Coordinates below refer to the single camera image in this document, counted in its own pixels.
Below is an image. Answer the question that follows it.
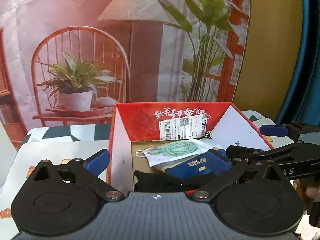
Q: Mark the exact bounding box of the black and white glove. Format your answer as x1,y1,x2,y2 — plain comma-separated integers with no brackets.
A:
133,171,216,193

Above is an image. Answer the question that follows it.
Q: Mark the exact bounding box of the green cable in bag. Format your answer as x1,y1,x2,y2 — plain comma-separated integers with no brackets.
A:
135,138,226,168

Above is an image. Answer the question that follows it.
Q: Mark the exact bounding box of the red strawberry cardboard box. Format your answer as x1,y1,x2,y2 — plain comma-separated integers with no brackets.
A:
106,102,273,193

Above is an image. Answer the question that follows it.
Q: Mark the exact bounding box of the printed living room backdrop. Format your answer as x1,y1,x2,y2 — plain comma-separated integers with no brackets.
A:
1,0,250,146

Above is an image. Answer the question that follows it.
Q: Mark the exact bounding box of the right hand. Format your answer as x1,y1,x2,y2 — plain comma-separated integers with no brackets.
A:
293,179,319,211

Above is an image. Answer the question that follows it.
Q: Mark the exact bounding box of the blue curtain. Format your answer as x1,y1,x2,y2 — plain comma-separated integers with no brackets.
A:
276,0,319,126

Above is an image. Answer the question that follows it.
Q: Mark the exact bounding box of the white cartoon print tablecloth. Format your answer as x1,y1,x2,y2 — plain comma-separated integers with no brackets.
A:
1,111,291,239

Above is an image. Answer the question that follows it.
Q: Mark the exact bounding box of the blue face mask package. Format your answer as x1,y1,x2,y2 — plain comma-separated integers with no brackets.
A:
155,151,222,179

